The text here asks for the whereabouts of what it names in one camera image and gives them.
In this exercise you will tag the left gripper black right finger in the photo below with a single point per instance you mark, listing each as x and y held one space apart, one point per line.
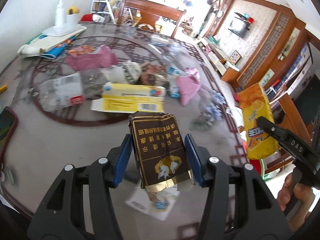
239 205

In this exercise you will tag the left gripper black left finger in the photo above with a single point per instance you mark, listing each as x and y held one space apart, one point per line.
78 204

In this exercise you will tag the brown cigarette pack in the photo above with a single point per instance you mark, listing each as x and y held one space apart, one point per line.
160 153

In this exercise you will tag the crushed clear plastic bottle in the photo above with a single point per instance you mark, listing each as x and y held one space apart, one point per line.
70 90

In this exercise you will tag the yellow medicine box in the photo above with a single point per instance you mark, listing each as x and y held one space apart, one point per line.
127 98

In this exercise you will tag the pink plastic bag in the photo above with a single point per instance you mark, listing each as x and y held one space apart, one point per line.
188 85

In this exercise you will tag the light blue snack wrapper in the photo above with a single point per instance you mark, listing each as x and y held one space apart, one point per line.
172 74

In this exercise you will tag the newspaper ball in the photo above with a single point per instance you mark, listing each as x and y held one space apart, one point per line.
153 75

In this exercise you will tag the orange snack bag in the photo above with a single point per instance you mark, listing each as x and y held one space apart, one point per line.
81 50

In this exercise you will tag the person's right hand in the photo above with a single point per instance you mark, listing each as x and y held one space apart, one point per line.
302 193

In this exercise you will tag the wooden chair beside table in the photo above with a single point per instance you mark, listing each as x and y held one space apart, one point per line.
292 121

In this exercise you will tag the red bin with green rim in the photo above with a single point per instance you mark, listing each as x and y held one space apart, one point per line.
259 166

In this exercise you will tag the white milk carton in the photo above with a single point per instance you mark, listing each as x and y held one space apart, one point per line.
157 205

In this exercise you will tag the red cased smartphone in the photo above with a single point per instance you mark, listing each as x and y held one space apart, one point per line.
9 122

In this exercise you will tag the low wooden tv cabinet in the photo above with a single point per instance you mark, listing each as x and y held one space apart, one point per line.
220 60

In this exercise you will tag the white printed paper bag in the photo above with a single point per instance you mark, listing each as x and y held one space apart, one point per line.
124 72

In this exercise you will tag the magenta foil snack bag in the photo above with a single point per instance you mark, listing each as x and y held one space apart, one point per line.
103 57

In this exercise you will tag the stack of books and papers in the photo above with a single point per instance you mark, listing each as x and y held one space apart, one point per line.
48 47

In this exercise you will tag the white desk lamp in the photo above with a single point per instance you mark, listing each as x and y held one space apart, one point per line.
64 24

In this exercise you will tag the wooden chair across table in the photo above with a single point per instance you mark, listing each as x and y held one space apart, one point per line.
153 9

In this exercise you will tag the wall mounted television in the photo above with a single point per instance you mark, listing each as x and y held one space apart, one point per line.
239 27

